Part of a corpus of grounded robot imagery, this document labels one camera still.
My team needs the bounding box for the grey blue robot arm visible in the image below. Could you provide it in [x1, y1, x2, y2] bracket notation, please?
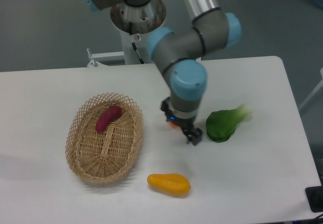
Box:
[86, 0, 242, 145]

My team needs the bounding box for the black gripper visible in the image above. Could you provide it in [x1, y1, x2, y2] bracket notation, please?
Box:
[160, 97, 202, 146]

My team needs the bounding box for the orange tangerine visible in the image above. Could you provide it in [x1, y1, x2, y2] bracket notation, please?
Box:
[169, 121, 178, 128]

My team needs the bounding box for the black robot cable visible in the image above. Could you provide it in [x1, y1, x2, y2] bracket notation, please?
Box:
[128, 21, 146, 65]

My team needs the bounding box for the black device at table edge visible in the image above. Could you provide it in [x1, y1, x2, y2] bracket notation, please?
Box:
[305, 186, 322, 213]

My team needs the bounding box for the green bok choy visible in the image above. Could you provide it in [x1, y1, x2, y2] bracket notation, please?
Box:
[205, 104, 252, 143]

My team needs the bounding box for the white frame right edge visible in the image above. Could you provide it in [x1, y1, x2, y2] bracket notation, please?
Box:
[298, 68, 322, 115]

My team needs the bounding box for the purple sweet potato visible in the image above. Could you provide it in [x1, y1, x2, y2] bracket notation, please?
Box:
[95, 105, 122, 133]

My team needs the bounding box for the yellow papaya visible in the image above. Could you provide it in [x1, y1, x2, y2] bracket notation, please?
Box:
[147, 174, 191, 196]

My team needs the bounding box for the oval wicker basket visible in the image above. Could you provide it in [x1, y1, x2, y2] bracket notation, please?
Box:
[65, 93, 144, 184]

